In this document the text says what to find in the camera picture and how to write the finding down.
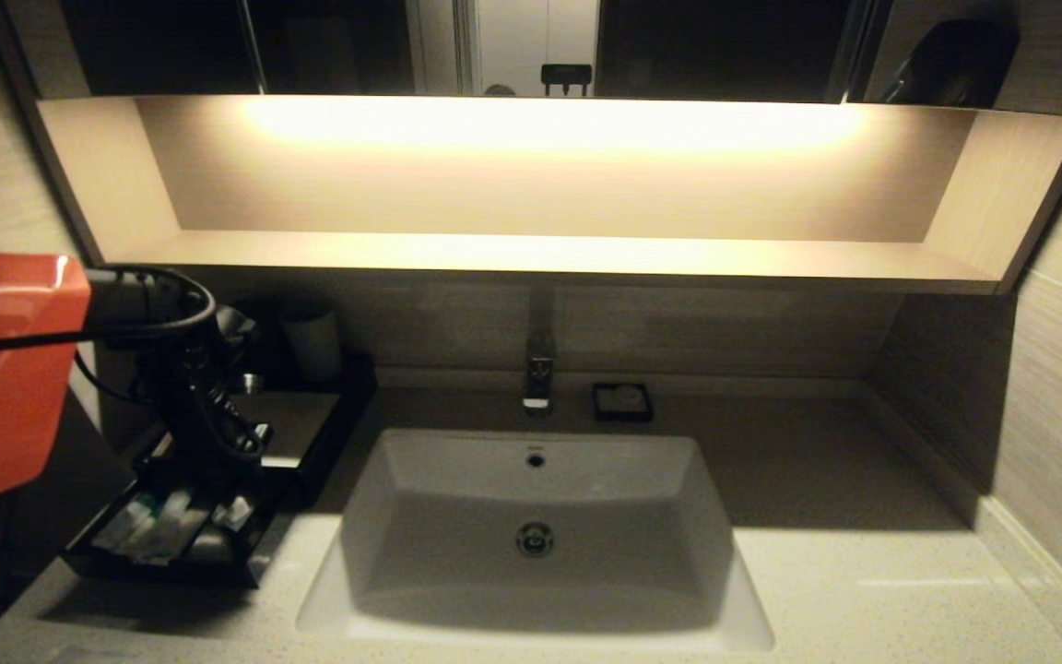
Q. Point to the small black bracket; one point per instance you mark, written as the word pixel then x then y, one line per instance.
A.
pixel 566 76

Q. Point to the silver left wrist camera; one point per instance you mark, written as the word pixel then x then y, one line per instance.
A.
pixel 250 382

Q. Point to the wooden wall niche shelf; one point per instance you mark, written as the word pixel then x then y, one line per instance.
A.
pixel 531 252

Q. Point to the black soap dish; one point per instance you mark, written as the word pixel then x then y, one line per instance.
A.
pixel 597 415

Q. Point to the chrome sink drain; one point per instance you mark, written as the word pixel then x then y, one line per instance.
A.
pixel 536 539

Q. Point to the white ceramic sink basin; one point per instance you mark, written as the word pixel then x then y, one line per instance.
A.
pixel 457 553

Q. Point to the cotton swab pad packet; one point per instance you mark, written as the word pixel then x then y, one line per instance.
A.
pixel 236 513

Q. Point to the chrome faucet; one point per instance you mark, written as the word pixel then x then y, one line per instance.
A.
pixel 538 378

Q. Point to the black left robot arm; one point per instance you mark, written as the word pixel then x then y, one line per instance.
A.
pixel 5 369

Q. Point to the white cup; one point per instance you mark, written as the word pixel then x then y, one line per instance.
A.
pixel 312 346

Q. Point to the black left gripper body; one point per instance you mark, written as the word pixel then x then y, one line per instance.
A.
pixel 199 415

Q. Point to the white green toiletry packet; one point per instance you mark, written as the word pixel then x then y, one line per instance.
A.
pixel 125 527

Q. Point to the clear toothbrush packet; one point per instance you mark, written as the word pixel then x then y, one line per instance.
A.
pixel 173 526

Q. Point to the black cup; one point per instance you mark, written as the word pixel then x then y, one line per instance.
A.
pixel 264 337

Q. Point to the mirror cabinet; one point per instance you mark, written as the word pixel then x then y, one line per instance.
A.
pixel 725 46

